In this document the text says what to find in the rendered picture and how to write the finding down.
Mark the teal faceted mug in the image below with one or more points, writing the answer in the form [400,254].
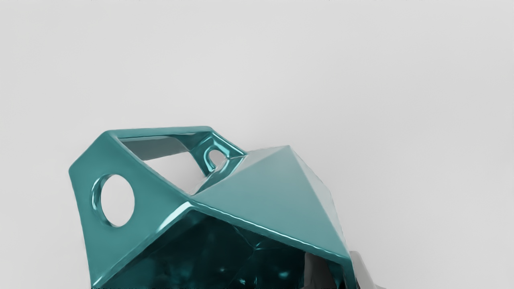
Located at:
[257,192]

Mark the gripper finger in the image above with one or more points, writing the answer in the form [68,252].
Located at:
[364,279]

